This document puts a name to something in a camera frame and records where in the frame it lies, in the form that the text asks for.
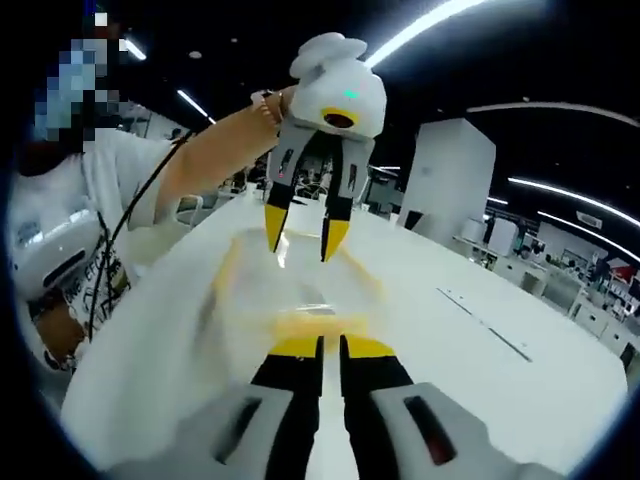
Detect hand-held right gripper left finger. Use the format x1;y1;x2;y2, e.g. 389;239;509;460
149;334;325;480

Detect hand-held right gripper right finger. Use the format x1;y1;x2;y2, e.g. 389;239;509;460
338;333;561;480

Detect clear plastic bag yellow contents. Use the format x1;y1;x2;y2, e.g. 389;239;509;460
212;224;389;351

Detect person's left hand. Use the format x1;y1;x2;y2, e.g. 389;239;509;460
274;85;300;124

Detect person's wristband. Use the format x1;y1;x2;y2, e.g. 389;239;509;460
250;89;282;134

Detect linear ceiling light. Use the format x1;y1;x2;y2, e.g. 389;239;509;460
366;0;482;67
176;89;217;125
536;211;640;254
506;175;640;227

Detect white pillar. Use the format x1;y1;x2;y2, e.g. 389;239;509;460
398;118;497;232

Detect person in white shirt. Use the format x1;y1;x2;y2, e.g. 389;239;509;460
9;128;182;329

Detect white appliance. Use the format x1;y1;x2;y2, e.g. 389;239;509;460
486;219;518;258

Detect white cabinet row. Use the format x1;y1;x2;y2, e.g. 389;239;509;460
452;214;640;354

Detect white chest device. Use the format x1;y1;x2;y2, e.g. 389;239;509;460
9;198;109;302

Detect black device cable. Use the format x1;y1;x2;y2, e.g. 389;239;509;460
85;129;197;347

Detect red wall sign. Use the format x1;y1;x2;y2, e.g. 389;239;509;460
606;263;640;290

